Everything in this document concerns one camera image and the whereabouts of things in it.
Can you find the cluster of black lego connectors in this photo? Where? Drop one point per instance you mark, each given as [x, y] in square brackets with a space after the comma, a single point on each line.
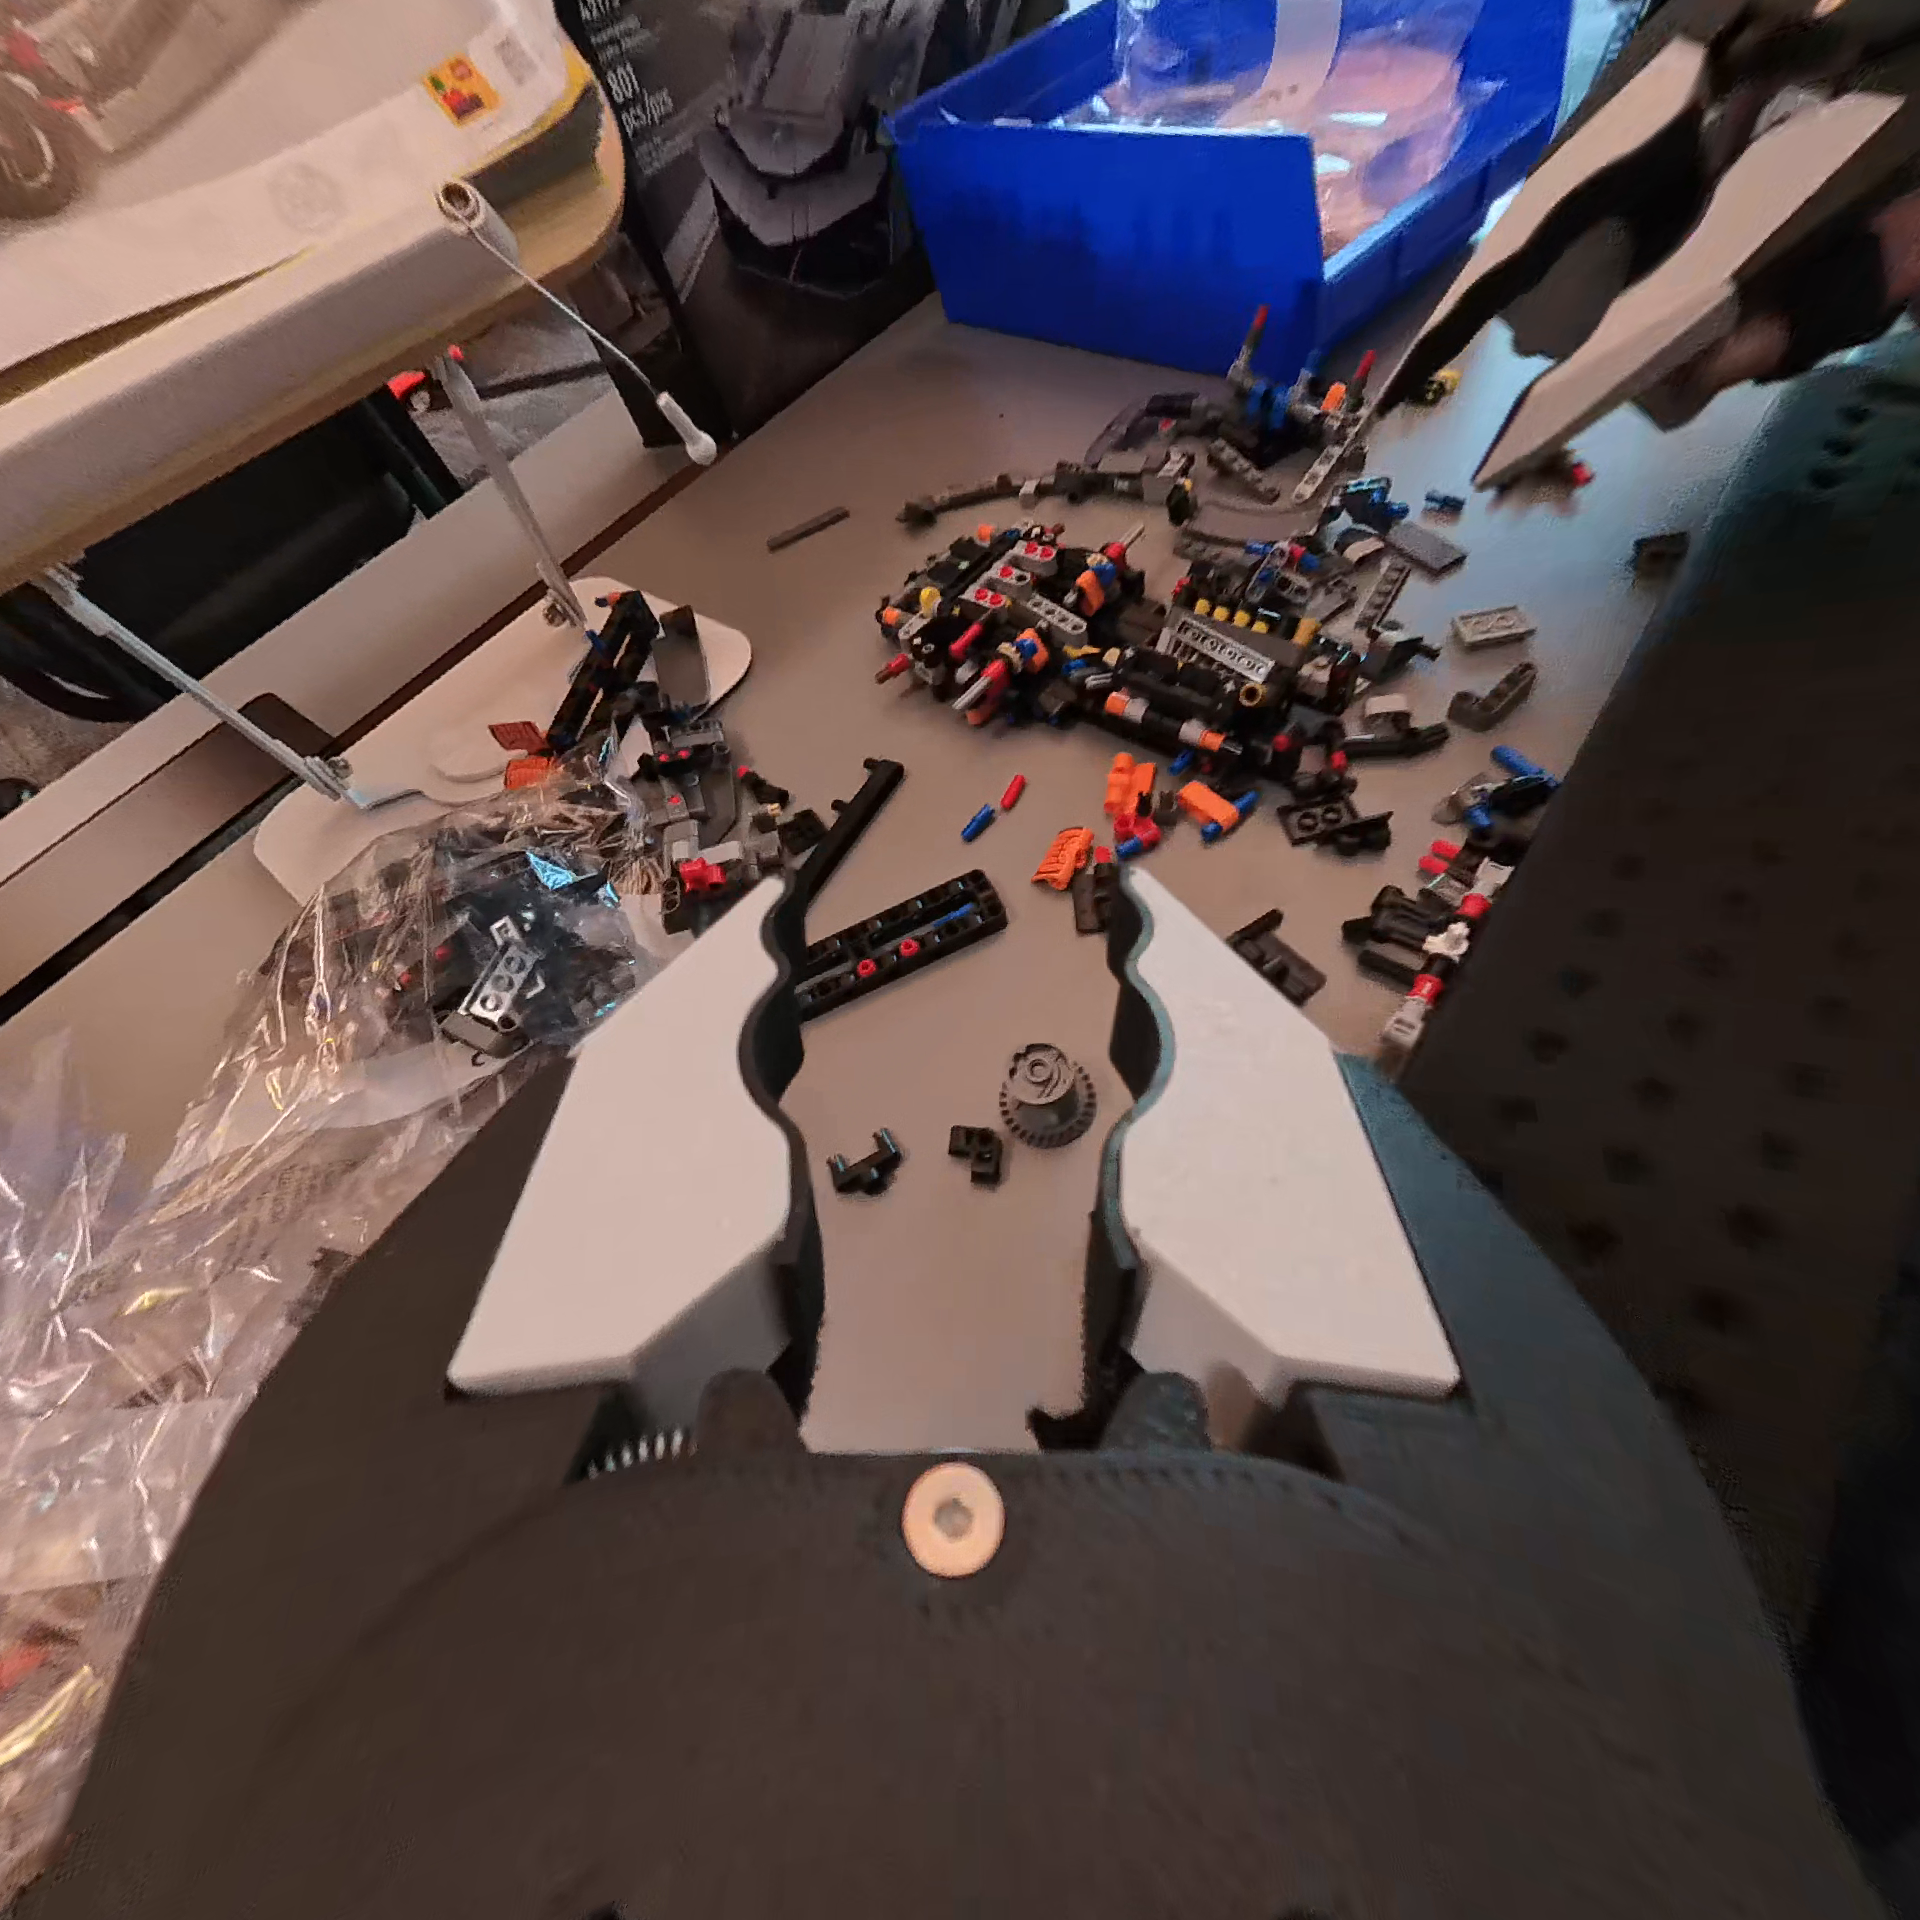
[1380, 918]

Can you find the scattered loose lego pieces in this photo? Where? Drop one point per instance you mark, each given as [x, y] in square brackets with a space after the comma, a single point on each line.
[1425, 543]

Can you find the clear bag of lego parts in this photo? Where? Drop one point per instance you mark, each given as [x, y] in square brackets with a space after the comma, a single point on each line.
[496, 960]

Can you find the long black curved lego piece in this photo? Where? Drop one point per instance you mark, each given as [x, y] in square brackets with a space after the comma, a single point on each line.
[864, 804]

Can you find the black lego set box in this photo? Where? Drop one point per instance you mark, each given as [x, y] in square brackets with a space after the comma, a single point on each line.
[751, 179]

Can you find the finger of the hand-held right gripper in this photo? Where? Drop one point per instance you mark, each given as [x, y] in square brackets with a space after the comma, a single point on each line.
[1591, 163]
[1726, 255]

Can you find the dark grey lego gear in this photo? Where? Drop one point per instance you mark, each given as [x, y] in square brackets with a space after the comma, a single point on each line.
[1046, 1101]

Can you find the dark grey angled lego beam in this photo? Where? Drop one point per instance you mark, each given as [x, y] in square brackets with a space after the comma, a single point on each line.
[1494, 695]

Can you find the light grey square lego plate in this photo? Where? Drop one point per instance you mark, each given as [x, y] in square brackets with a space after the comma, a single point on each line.
[1489, 624]

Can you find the black lego plate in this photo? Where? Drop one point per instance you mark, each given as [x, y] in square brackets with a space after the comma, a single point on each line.
[1335, 821]
[1274, 956]

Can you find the black lego frame with pins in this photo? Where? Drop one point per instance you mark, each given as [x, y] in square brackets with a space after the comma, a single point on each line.
[930, 913]

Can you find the small black lego piece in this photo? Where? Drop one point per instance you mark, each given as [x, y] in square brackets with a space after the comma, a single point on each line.
[976, 1153]
[864, 1170]

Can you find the crumpled clear plastic bags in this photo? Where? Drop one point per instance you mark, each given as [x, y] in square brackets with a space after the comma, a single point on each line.
[1350, 104]

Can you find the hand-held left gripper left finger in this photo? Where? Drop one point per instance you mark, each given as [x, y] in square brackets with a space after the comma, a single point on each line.
[632, 1200]

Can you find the grey lego subassembly with curved panel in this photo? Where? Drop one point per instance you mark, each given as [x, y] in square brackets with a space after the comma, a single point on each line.
[698, 870]

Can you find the black axle with red bushings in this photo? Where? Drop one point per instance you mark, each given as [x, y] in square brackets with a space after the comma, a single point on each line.
[1447, 945]

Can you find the tall black lego frame assembly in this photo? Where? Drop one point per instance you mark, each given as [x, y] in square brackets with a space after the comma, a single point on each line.
[637, 644]

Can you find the black perforated panel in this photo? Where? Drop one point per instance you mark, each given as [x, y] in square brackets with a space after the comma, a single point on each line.
[1650, 1051]

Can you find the small orange lego beam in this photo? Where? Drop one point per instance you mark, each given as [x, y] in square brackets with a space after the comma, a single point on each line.
[1134, 787]

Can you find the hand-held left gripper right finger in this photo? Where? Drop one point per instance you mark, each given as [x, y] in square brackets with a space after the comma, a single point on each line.
[1274, 1200]

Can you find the dark grey lego tile strip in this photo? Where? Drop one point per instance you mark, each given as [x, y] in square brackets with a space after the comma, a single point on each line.
[808, 528]

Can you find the white book stand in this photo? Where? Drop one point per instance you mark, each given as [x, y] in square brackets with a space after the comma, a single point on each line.
[227, 405]

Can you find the orange lego pin connector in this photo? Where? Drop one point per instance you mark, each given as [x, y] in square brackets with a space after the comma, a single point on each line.
[1215, 808]

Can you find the empty clear plastic bag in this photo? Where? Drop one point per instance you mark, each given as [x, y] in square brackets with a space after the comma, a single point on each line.
[105, 1350]

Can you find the blue plastic bin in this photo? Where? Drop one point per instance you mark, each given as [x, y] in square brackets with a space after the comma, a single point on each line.
[1112, 226]

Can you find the orange printed lego panel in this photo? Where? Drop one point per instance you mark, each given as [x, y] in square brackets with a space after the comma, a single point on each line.
[1063, 859]

